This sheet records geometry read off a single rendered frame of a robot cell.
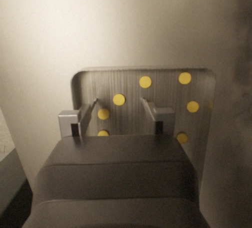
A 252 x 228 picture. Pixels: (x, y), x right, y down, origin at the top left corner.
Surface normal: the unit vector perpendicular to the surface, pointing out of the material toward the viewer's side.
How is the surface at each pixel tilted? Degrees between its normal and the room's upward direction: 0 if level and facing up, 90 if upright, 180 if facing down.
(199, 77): 0
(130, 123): 0
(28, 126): 0
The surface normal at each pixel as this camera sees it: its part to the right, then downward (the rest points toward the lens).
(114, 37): 0.02, 0.30
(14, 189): -0.24, -0.92
